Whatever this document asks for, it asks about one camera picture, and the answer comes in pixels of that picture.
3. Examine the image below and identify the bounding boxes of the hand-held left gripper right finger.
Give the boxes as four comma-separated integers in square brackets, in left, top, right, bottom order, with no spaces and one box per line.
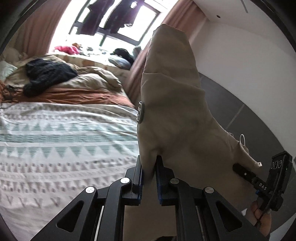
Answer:
[156,156,266,241]

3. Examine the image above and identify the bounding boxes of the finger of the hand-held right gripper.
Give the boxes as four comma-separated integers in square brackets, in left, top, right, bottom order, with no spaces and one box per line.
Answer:
[232,163,258,184]

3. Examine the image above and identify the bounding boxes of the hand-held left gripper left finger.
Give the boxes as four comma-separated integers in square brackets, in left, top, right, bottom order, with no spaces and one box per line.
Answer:
[30,156,144,241]

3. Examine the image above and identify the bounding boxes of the beige coat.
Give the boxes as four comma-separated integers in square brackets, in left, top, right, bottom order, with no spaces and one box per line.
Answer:
[124,23,264,241]

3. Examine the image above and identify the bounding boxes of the person's right hand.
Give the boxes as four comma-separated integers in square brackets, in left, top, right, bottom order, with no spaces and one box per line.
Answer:
[245,200,273,234]

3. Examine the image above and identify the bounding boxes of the white patterned blanket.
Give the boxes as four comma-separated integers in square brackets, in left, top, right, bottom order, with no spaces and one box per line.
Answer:
[0,102,141,232]

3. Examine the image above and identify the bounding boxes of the beige duvet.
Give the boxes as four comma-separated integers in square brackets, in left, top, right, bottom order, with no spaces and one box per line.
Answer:
[7,52,123,93]

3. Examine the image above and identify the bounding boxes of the dark cushions on windowsill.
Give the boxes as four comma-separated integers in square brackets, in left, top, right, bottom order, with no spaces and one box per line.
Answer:
[110,48,135,64]

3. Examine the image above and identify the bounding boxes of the black knitted sweater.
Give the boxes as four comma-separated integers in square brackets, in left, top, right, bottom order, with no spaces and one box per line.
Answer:
[24,58,78,98]

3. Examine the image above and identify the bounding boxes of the pink cloth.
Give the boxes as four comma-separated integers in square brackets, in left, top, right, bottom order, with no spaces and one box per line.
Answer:
[54,45,80,55]

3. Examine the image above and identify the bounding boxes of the dark framed window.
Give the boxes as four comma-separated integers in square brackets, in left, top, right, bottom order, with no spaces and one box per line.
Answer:
[69,0,167,47]

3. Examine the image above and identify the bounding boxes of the light green pillow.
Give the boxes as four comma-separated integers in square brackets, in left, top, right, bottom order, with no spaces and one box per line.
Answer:
[0,61,18,81]

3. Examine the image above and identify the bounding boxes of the beige plush toy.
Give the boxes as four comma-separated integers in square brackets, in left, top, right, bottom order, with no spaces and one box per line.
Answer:
[2,47,28,62]

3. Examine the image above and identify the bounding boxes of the black tangled cables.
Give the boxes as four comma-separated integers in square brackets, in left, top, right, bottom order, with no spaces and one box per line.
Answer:
[0,85,16,109]

